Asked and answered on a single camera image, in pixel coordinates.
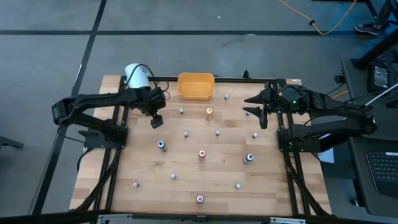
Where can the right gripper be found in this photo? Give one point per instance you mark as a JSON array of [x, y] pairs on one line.
[[286, 99]]

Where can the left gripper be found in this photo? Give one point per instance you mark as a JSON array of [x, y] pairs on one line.
[[150, 99]]

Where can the blue food coloring bottle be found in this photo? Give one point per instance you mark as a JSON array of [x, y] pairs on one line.
[[161, 145]]

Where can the purple food coloring bottle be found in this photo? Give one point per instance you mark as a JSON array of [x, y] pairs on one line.
[[248, 158]]

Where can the red food coloring bottle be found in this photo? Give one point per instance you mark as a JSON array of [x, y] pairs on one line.
[[201, 154], [200, 198]]

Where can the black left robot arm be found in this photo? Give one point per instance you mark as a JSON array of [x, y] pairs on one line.
[[93, 99]]

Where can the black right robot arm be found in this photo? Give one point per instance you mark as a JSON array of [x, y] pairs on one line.
[[342, 124]]

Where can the orange food coloring bottle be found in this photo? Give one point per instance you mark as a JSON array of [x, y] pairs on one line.
[[209, 113]]

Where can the white cylindrical spotlight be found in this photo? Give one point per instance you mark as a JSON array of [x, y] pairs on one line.
[[136, 77]]

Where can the black floor plug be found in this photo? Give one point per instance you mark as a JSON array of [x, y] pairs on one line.
[[339, 78]]

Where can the white paper sheet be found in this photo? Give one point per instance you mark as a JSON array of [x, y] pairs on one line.
[[328, 157]]

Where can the dark desk top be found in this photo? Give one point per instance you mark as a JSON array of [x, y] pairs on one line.
[[360, 186], [357, 77]]

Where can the black power adapter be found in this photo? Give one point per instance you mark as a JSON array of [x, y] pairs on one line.
[[381, 76]]

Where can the black desk leg bar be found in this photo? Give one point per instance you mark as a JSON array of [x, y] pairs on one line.
[[376, 49]]

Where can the person's shoe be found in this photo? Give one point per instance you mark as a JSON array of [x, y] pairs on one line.
[[368, 28]]

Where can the grey desk caster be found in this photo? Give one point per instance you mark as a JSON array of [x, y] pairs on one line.
[[354, 202]]

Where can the laptop keyboard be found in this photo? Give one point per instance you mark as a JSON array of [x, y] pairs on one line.
[[385, 171]]

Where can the grey furniture foot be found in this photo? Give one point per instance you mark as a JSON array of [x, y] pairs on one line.
[[7, 141]]

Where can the person's leg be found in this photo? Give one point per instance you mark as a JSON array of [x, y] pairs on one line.
[[385, 11]]

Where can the silver metal bracket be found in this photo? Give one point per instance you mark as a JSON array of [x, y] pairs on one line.
[[287, 221], [115, 217]]

